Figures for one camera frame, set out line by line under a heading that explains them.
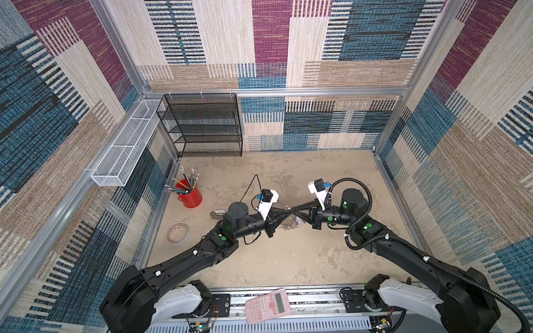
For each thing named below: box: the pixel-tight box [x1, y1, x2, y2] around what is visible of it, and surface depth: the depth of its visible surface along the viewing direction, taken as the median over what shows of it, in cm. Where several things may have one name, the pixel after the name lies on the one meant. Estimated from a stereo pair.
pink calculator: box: [244, 287, 293, 325], surface depth 73 cm
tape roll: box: [167, 223, 188, 244], surface depth 92 cm
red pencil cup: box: [174, 178, 203, 209], surface depth 96 cm
